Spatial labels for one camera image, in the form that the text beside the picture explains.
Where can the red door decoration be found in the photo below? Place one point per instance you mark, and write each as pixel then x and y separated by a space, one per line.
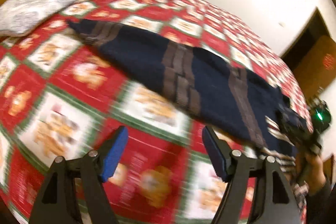
pixel 328 61

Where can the person's right forearm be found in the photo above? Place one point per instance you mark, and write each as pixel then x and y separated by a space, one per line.
pixel 321 205

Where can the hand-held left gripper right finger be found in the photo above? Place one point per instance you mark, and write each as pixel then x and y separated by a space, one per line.
pixel 214 154

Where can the navy knitted sweater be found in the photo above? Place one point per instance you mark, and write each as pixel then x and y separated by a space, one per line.
pixel 210 77

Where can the red checkered bear-print blanket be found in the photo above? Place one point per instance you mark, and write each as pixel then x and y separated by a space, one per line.
pixel 78 77

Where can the grey floral quilt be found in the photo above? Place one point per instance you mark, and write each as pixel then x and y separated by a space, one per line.
pixel 39 1

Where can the person's right hand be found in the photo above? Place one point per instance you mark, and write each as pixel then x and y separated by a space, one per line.
pixel 316 174

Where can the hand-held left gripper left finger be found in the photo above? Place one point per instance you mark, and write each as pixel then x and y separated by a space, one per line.
pixel 115 154

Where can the brown wooden door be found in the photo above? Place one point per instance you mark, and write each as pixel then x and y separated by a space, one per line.
pixel 312 66

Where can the dark door frame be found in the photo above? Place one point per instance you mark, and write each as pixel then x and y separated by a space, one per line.
pixel 304 35

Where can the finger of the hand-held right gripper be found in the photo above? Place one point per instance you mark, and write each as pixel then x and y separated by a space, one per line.
pixel 292 121

